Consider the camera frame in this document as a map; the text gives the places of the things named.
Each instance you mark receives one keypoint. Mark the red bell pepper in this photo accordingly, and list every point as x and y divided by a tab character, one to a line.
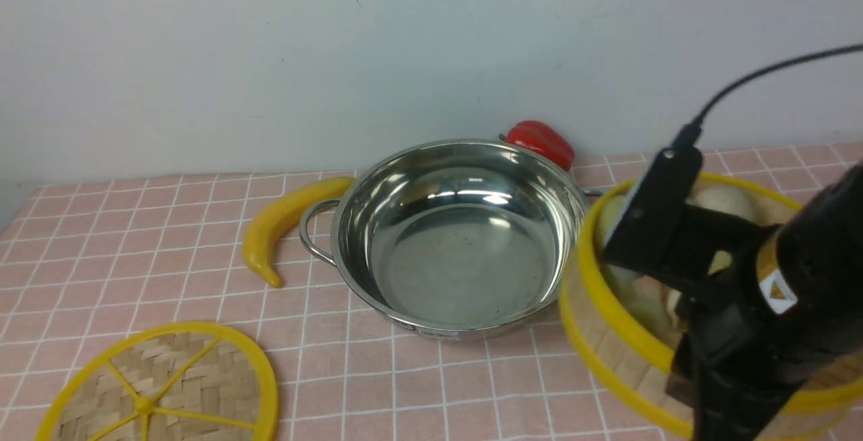
542	139

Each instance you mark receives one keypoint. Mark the stainless steel pot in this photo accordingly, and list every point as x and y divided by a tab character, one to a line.
455	240

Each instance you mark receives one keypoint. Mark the yellow bamboo steamer lid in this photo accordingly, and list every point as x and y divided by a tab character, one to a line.
181	381

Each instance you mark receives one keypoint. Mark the white steamed bun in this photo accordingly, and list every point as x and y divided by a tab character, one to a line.
725	199

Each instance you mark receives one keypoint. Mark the yellow plastic banana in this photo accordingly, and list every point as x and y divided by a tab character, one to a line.
274	221

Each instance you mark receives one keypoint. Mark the green steamed bun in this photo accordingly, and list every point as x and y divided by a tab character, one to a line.
608	220

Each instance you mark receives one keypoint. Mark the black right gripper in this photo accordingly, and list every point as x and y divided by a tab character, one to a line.
743	356

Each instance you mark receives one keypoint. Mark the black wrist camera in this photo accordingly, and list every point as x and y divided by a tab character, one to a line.
652	209

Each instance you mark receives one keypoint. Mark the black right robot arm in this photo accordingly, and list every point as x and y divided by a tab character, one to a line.
827	233

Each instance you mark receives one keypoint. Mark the pink checkered tablecloth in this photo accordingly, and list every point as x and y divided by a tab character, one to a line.
85	265

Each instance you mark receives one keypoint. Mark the yellow bamboo steamer basket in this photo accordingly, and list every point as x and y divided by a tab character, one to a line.
634	358

